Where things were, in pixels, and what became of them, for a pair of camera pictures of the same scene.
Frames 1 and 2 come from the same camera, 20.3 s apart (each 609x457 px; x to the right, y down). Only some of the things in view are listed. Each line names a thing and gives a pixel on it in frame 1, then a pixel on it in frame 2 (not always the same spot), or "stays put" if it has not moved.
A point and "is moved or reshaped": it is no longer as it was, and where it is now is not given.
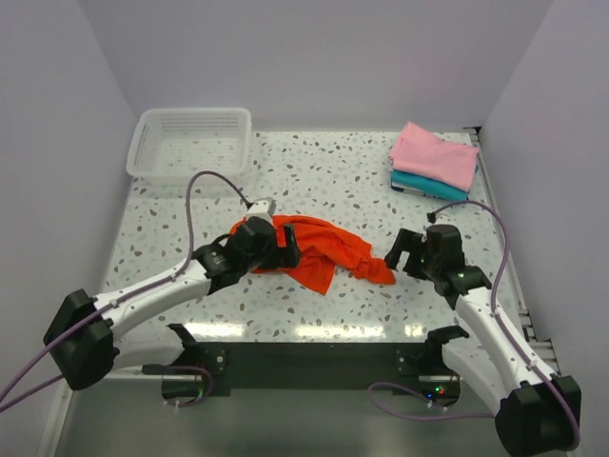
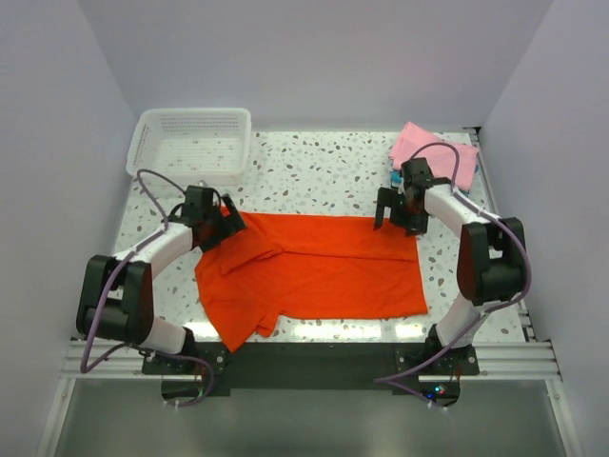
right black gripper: (410, 242) -> (389, 197)
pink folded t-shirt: (422, 151) stays put
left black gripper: (283, 256) -> (232, 225)
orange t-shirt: (325, 254) is moved or reshaped
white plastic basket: (168, 146) stays put
